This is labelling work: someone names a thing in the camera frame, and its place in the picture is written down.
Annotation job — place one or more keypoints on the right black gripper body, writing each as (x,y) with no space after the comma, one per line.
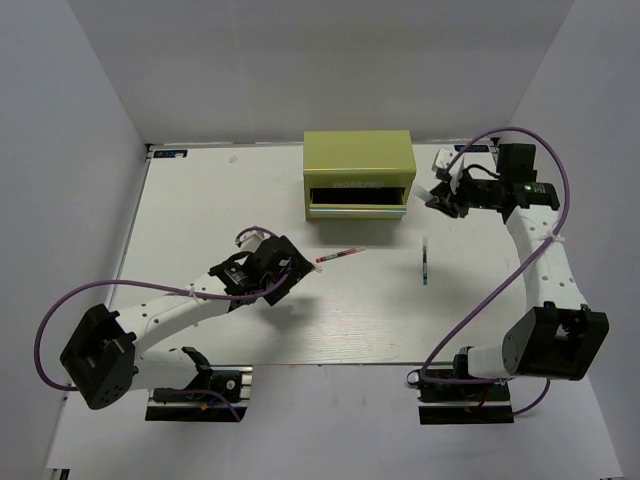
(472,193)

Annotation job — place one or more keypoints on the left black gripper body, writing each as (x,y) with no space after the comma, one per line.
(299,269)

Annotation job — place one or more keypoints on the green metal drawer chest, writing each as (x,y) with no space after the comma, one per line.
(357,174)

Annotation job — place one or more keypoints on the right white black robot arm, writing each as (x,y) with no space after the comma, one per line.
(559,335)

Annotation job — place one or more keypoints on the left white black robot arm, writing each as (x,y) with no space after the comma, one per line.
(106,354)

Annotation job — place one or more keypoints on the right blue corner label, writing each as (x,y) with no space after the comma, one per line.
(473,148)

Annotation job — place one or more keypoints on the blue corner label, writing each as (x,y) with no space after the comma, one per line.
(170,154)
(473,148)

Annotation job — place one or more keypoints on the green gel pen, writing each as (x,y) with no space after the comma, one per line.
(424,260)

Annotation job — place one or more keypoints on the red gel pen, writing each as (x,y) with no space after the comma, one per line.
(339,254)

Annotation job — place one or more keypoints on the left blue corner label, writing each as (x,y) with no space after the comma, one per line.
(170,154)

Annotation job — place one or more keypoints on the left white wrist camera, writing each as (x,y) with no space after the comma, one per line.
(249,239)

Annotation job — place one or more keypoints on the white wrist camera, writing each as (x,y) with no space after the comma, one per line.
(249,239)
(448,167)

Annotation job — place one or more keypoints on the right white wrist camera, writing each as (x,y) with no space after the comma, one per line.
(448,167)

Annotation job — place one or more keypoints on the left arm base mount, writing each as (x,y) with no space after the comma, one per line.
(215,395)

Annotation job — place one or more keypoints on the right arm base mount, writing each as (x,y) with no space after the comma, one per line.
(476,404)

